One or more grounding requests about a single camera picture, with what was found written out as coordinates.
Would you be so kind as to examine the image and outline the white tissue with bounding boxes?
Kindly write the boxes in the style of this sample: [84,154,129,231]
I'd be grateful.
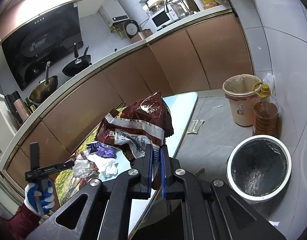
[87,154,118,178]

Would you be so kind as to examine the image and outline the clear plastic bag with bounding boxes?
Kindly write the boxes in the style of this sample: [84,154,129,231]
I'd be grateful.
[72,152,98,179]

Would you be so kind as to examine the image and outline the purple plastic wrapper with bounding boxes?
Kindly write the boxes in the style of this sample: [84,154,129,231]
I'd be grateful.
[86,141,119,158]

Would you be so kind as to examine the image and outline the dark red snack bag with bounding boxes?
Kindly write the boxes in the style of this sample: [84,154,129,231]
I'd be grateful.
[95,92,174,190]

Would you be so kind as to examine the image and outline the beige trash bin with liner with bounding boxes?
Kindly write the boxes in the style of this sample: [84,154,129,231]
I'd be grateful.
[222,74,262,127]

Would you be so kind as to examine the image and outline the brown kitchen base cabinets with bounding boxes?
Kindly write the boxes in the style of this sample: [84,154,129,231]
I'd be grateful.
[0,12,253,187]

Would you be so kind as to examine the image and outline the chrome kitchen faucet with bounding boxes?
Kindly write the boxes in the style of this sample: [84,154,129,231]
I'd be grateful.
[164,0,190,20]

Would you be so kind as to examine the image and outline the left blue white gloved hand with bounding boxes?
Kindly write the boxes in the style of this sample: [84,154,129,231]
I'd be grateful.
[24,180,55,217]

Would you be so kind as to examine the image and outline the flower print table mat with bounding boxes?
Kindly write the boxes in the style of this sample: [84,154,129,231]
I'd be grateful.
[54,107,134,207]

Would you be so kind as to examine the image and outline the copper thermos bottle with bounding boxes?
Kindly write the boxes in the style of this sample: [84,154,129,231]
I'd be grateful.
[5,91,31,125]

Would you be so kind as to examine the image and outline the golden wok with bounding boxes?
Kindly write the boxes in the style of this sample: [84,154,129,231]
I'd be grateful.
[29,61,58,104]

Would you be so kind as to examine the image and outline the grey bin with white rim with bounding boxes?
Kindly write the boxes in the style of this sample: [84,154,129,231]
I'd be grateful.
[226,135,292,218]

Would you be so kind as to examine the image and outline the yellow cooking oil bottle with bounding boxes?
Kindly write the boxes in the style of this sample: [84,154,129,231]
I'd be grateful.
[252,82,278,137]

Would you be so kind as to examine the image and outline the black frying pan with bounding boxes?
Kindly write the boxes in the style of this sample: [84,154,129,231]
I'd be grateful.
[62,43,92,77]

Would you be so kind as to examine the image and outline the black range hood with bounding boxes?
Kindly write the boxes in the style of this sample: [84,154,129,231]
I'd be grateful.
[2,2,83,90]

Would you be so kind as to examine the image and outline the rice cooker with open lid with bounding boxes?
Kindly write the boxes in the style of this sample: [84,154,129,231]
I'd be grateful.
[124,20,153,43]

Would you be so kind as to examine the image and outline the white microwave oven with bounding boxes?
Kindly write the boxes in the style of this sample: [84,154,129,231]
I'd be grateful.
[151,8,178,29]

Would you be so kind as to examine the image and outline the white water heater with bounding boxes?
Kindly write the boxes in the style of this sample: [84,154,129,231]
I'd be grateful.
[99,0,130,27]

